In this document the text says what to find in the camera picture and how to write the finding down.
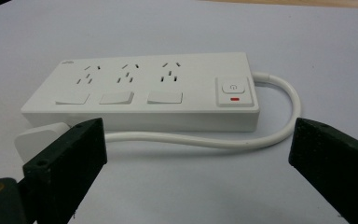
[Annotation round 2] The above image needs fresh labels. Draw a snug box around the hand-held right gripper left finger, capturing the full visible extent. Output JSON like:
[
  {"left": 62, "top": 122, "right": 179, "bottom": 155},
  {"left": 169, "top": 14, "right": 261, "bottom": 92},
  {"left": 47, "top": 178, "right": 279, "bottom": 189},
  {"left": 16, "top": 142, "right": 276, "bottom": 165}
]
[{"left": 22, "top": 117, "right": 108, "bottom": 224}]

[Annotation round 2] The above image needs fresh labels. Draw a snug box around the white power plug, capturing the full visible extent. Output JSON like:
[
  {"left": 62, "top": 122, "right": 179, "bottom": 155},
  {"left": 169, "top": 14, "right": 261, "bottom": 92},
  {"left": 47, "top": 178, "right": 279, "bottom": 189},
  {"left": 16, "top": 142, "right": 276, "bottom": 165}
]
[{"left": 14, "top": 121, "right": 73, "bottom": 164}]

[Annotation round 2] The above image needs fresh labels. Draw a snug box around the white power strip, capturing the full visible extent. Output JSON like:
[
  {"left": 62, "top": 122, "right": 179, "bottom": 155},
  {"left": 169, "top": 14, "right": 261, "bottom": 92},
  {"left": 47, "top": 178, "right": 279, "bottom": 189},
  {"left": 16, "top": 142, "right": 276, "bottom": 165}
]
[{"left": 21, "top": 51, "right": 260, "bottom": 133}]

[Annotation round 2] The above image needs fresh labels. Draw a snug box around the white power cable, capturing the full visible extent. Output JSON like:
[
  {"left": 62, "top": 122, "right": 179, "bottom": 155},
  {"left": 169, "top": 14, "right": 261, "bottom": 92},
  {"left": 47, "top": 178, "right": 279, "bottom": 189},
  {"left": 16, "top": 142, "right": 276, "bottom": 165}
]
[{"left": 103, "top": 71, "right": 302, "bottom": 152}]

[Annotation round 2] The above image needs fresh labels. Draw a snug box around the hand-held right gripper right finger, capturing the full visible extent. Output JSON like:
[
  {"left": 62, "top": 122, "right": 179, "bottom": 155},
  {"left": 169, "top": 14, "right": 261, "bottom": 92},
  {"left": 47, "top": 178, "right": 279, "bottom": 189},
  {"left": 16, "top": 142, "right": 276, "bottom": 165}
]
[{"left": 288, "top": 117, "right": 358, "bottom": 224}]

